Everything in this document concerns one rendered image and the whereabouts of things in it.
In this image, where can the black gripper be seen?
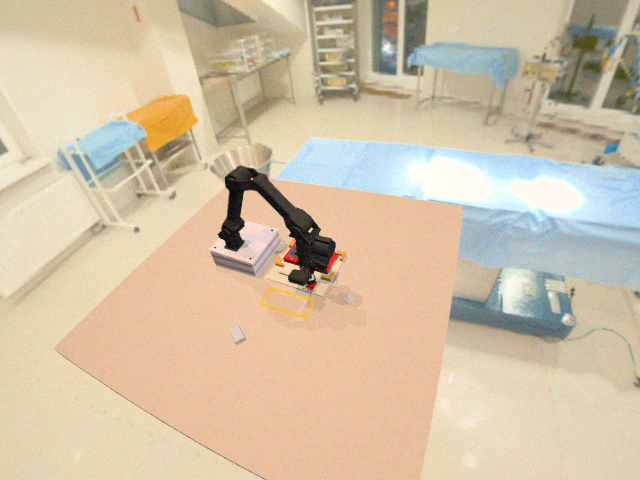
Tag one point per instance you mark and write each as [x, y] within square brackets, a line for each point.
[301, 277]

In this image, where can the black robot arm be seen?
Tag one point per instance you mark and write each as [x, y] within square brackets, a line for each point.
[297, 221]

